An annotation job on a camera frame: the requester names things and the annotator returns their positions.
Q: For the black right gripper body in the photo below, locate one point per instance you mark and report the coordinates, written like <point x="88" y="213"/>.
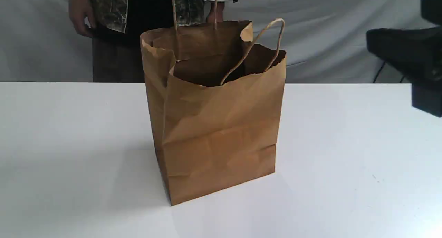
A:
<point x="416" y="54"/>

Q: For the brown paper bag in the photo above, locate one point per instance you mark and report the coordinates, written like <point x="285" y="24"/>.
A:
<point x="215" y="94"/>

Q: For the person's left hand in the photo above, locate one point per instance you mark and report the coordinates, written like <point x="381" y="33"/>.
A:
<point x="216" y="12"/>

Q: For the person's right hand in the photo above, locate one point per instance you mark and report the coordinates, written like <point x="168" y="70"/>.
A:
<point x="82" y="17"/>

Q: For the white backdrop cloth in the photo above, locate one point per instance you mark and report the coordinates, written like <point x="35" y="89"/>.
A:
<point x="325" y="40"/>

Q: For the person in camouflage shirt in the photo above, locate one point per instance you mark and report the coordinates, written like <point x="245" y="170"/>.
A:
<point x="119" y="23"/>

